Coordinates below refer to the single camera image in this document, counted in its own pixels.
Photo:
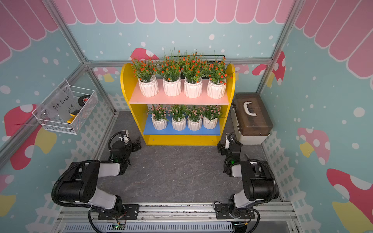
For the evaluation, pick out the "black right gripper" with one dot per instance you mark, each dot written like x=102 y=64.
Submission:
x=221 y=146

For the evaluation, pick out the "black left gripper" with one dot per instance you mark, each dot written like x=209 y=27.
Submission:
x=133 y=145

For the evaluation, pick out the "pink flower pot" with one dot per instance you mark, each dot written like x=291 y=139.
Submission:
x=159 y=115
x=179 y=114
x=211 y=114
x=194 y=118

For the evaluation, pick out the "orange flower pot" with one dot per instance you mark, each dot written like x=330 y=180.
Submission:
x=217 y=74
x=193 y=70
x=144 y=71
x=170 y=70

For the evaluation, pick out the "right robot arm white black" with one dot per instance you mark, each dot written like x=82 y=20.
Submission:
x=259 y=187

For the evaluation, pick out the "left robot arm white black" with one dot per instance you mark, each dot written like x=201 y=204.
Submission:
x=77 y=185

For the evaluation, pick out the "yellow rack pink blue shelves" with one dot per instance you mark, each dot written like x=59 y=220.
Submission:
x=138 y=105

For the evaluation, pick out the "brown lid storage box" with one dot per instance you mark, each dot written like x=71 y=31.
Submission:
x=251 y=121

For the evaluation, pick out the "black tape roll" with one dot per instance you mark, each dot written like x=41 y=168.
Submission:
x=83 y=100

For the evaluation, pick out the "small green circuit board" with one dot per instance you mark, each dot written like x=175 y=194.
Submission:
x=118 y=227

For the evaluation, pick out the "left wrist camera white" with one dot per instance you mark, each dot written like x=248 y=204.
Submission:
x=124 y=136

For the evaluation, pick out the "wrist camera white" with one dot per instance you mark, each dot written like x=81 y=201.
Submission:
x=230 y=139
x=124 y=136

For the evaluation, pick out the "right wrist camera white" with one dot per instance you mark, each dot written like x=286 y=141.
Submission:
x=230 y=139

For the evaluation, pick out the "yellow handled tool in basket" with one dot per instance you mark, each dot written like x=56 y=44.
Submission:
x=73 y=116

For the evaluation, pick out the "white wire wall basket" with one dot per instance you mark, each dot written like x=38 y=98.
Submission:
x=54 y=112

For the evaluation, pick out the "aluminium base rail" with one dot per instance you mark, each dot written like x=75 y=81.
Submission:
x=275 y=217

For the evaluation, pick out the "black wire mesh basket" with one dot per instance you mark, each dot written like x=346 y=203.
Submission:
x=205 y=58

